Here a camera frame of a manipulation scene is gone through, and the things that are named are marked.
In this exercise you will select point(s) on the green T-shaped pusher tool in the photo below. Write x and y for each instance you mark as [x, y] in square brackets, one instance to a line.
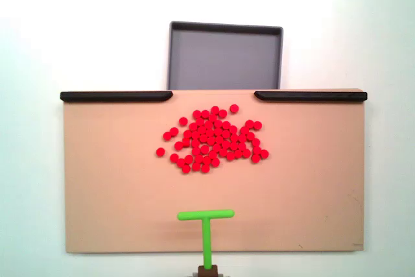
[206, 241]

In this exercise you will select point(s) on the brown tool holder block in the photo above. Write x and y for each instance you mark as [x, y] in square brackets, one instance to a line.
[207, 272]

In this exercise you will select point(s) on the grey plastic tray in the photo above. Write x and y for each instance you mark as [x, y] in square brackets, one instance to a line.
[223, 59]

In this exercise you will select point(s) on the black edge bar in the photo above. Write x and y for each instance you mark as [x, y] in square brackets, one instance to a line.
[311, 96]
[113, 96]

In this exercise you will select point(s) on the tan rectangular board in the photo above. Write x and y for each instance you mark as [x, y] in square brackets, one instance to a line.
[113, 192]

